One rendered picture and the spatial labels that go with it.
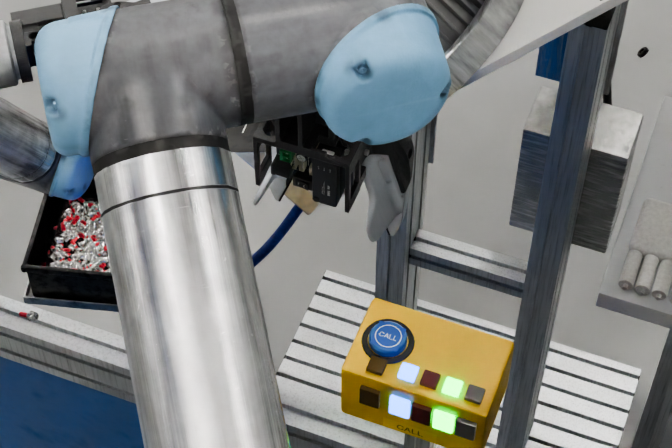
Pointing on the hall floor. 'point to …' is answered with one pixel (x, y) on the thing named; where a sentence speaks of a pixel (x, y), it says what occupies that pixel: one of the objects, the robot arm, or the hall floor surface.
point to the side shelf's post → (657, 402)
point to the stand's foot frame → (316, 326)
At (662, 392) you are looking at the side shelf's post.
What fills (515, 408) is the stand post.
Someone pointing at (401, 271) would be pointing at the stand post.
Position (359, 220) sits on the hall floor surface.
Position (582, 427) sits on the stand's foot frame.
